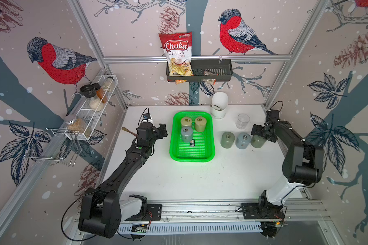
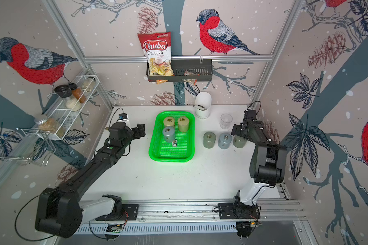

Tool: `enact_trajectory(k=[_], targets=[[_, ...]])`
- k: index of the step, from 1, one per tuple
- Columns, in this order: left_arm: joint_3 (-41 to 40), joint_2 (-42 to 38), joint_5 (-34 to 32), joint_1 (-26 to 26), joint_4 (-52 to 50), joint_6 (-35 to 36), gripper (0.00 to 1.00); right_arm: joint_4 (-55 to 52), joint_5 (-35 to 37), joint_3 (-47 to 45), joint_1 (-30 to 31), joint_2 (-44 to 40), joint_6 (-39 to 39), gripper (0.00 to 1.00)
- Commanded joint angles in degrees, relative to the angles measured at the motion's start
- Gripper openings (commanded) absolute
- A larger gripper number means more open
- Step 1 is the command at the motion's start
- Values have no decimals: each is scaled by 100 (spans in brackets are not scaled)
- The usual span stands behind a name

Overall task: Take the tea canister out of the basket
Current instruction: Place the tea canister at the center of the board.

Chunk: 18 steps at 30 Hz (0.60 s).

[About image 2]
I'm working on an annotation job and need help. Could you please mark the green tea canister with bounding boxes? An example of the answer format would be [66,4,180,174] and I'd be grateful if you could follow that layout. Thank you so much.
[203,132,216,149]
[233,135,247,149]

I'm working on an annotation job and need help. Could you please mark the blue-grey tea canister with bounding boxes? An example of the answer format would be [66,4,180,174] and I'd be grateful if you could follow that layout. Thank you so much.
[218,132,232,150]
[163,126,175,143]

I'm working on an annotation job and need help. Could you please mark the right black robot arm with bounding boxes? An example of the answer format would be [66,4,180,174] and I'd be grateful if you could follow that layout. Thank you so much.
[231,109,287,218]

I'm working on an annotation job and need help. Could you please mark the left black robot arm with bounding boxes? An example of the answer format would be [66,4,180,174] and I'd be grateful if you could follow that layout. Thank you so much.
[35,121,146,238]

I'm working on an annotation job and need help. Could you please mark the green plastic mesh basket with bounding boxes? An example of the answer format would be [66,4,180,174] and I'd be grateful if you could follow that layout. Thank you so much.
[148,111,195,162]

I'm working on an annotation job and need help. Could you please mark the beige tea canister back left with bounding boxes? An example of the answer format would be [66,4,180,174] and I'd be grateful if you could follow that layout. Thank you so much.
[163,116,175,127]

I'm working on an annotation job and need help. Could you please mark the beige tea canister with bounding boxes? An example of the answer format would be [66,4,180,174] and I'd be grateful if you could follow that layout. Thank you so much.
[163,116,175,127]
[177,116,190,133]

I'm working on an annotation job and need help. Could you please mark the beige tea canister back right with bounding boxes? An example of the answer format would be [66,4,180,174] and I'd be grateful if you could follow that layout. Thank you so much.
[177,116,190,133]

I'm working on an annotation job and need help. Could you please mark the white pale spice bottle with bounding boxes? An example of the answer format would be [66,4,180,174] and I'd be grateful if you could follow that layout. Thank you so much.
[81,77,96,92]

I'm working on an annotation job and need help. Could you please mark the orange spice bottle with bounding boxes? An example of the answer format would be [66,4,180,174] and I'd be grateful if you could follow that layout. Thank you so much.
[68,83,86,104]

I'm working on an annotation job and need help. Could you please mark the black lid spice grinder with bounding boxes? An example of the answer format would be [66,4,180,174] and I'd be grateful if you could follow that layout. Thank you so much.
[54,85,82,111]

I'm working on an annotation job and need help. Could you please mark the glass jar with brown spice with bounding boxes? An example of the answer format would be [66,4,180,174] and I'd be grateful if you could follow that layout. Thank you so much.
[34,115,65,137]

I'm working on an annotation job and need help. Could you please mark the snack packet in black shelf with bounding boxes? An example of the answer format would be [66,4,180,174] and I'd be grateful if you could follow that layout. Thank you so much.
[183,70,199,85]

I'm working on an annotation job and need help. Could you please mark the red cassava chips bag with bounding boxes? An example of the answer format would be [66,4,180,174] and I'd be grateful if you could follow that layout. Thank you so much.
[138,32,174,80]

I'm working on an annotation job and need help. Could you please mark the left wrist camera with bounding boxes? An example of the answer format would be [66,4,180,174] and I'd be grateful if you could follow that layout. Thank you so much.
[117,113,128,121]

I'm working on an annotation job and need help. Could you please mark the white wire spice rack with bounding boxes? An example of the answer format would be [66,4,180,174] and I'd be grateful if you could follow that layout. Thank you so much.
[0,75,100,166]

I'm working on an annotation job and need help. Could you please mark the black wall basket shelf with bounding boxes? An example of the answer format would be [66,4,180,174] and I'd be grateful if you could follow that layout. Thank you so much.
[146,59,213,82]

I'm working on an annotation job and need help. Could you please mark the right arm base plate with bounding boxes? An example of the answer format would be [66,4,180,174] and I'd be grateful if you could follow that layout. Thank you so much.
[217,203,260,219]

